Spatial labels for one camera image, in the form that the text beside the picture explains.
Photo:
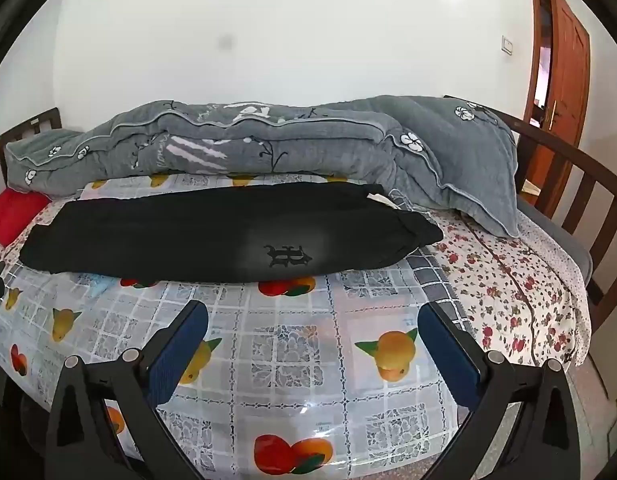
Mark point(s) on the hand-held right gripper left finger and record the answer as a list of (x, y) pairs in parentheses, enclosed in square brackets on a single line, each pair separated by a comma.
[(181, 355)]

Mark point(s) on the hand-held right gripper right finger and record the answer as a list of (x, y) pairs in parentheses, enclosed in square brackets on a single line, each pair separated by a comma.
[(446, 355)]

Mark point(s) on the black pants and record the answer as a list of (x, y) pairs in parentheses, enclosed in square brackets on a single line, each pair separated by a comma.
[(188, 235)]

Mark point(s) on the red cloth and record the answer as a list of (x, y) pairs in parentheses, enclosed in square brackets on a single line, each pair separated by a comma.
[(11, 215)]

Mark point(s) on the floral bedsheet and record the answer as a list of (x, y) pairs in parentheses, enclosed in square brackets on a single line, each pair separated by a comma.
[(513, 285)]

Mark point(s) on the fruit-print plastic cover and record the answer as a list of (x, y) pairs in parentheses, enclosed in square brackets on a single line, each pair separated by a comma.
[(288, 320)]

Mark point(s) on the dark wooden bed headboard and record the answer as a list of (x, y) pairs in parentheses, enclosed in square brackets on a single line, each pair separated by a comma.
[(38, 122)]

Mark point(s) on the grey mattress pad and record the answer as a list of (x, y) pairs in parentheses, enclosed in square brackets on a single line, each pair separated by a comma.
[(545, 216)]

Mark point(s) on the grey floral quilt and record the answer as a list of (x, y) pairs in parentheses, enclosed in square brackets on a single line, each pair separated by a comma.
[(213, 145)]

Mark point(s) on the brown wooden door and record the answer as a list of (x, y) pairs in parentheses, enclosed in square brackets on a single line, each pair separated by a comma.
[(568, 60)]

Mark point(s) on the white light switch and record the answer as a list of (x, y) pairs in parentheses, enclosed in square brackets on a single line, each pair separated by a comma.
[(507, 44)]

